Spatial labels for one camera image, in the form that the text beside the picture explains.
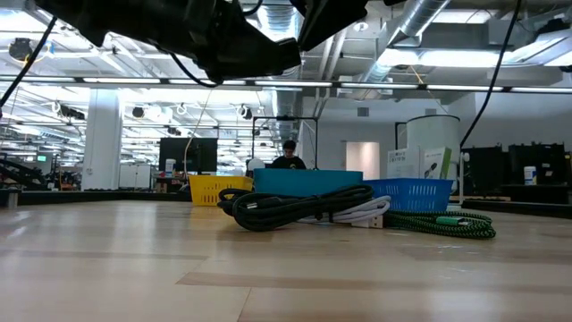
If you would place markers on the white cardboard product box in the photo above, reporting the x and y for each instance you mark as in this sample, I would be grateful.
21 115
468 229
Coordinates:
435 163
402 163

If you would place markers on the white round object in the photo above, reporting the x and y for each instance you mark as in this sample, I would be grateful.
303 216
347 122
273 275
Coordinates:
256 164

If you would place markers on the black computer monitor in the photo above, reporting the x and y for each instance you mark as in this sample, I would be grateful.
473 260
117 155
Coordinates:
179 154

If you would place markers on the black metal frame stand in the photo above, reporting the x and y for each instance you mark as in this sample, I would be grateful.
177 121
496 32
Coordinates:
286 118

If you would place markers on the white low cabinet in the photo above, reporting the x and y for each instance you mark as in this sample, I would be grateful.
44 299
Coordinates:
134 176

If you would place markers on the black storage cabinet row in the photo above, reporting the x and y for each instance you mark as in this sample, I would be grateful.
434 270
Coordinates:
491 170

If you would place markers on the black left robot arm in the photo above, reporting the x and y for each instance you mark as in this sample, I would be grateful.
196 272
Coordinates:
134 18

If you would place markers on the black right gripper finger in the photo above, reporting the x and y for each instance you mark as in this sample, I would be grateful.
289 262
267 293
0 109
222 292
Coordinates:
330 18

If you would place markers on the tall translucent cylinder container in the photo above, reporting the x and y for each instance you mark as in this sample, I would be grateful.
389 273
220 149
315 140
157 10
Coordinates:
433 132

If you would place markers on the overhead LED light bar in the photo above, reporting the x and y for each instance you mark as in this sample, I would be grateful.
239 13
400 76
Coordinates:
125 80

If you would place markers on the silver spiral air duct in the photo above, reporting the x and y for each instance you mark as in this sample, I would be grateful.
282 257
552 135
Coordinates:
272 22
420 18

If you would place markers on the white wipes canister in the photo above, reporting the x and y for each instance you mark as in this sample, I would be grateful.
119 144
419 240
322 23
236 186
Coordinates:
530 175
170 167

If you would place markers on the blue plastic basket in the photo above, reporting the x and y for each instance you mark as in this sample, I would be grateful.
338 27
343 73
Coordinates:
411 194

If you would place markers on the yellow plastic basket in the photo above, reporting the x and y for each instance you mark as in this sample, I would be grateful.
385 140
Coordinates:
219 190

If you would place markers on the teal plastic bin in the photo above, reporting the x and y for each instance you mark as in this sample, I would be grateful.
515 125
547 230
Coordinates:
308 181

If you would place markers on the black aluminium table frame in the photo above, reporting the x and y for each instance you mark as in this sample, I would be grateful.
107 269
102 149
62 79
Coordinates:
89 197

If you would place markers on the person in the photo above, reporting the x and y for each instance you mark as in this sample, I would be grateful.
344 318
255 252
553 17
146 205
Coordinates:
288 163

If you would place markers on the white building pillar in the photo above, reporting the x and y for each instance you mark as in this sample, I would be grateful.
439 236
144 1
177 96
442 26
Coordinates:
103 143

